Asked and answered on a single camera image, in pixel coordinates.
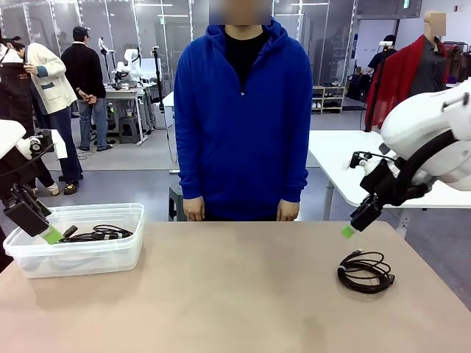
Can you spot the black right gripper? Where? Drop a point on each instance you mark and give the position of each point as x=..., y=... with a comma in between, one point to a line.
x=390, y=187

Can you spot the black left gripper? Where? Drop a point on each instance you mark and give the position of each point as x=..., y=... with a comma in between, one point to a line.
x=18, y=173

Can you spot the person's left forearm blue sleeve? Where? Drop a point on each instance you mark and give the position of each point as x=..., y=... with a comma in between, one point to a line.
x=296, y=173

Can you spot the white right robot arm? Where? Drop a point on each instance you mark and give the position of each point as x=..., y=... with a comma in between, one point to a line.
x=416, y=117

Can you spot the person's right forearm blue sleeve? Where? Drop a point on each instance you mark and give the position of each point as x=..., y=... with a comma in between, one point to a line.
x=189, y=173

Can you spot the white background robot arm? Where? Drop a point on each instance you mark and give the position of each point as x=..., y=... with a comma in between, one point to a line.
x=129, y=64

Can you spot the person's left hand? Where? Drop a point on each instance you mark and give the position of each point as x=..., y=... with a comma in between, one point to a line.
x=287, y=211

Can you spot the person's right hand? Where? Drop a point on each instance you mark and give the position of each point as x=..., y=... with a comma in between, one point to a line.
x=194, y=210

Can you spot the white table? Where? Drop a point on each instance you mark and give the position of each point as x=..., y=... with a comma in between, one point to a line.
x=331, y=154

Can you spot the clear plastic storage bin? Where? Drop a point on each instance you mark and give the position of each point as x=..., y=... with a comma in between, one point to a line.
x=110, y=253

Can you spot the wooden shoe rack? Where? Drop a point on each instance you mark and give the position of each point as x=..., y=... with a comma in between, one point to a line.
x=327, y=99

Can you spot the grey plastic stool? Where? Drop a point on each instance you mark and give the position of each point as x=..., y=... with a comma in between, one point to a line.
x=176, y=200
x=129, y=130

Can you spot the person in white cardigan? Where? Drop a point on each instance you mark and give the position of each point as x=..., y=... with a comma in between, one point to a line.
x=48, y=84

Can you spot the black backpack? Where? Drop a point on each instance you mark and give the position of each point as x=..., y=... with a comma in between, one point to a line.
x=358, y=86

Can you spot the person in blue hoodie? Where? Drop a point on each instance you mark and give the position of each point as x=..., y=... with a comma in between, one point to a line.
x=239, y=147

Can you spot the man in black jacket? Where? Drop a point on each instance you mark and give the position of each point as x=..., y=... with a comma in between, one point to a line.
x=82, y=73

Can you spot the grey workbench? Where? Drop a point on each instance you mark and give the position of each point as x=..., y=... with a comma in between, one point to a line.
x=127, y=92

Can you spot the person in black t-shirt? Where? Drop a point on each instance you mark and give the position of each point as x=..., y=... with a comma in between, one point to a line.
x=377, y=60

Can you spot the mannequin in grey shirt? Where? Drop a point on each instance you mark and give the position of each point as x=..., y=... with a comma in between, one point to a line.
x=427, y=62

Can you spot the white standing desk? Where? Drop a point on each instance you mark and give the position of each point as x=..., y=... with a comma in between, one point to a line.
x=168, y=98

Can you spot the white device on stand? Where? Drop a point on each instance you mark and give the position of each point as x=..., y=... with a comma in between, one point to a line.
x=103, y=46

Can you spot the clothes rack with garments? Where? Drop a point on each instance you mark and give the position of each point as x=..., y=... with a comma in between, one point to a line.
x=458, y=62

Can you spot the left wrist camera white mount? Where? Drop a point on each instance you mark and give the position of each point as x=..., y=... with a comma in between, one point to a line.
x=59, y=145

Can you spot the black camera tripod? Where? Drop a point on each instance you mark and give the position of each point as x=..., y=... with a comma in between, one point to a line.
x=156, y=49

